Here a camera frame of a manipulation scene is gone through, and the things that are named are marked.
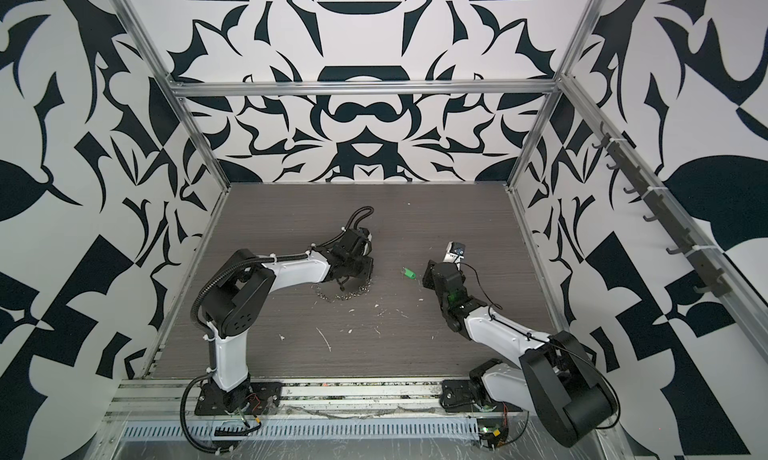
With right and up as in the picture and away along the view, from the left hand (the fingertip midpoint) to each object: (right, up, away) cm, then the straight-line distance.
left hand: (373, 260), depth 96 cm
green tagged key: (+11, -4, +1) cm, 12 cm away
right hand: (+19, +1, -7) cm, 20 cm away
